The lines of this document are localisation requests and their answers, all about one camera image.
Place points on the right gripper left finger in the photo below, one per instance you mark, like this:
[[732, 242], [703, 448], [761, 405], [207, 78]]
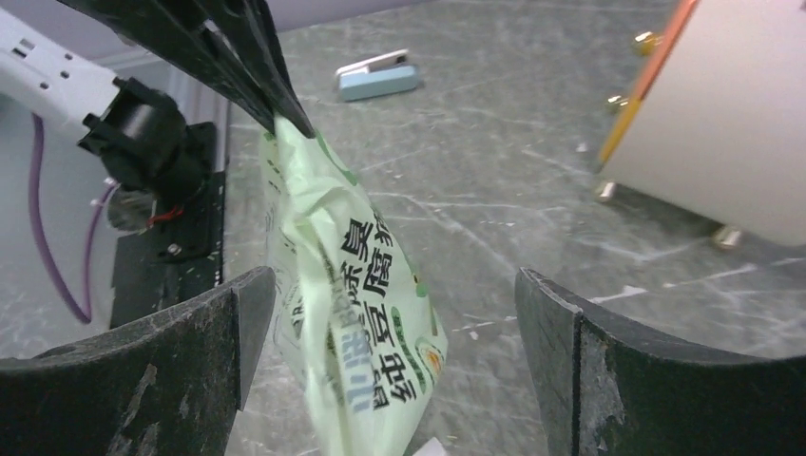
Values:
[[170, 383]]

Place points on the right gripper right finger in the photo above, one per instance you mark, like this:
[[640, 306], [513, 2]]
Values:
[[609, 385]]

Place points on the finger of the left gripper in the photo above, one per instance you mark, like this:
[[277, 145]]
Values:
[[176, 32], [250, 29]]

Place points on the green cat litter bag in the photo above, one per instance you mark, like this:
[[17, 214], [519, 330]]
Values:
[[353, 318]]

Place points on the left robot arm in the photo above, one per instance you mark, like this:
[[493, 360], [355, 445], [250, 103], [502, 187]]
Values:
[[138, 132]]

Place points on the light blue stapler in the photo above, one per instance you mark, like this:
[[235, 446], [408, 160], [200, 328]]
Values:
[[382, 75]]

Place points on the round beige drawer cabinet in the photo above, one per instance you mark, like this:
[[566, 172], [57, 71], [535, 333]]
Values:
[[715, 122]]

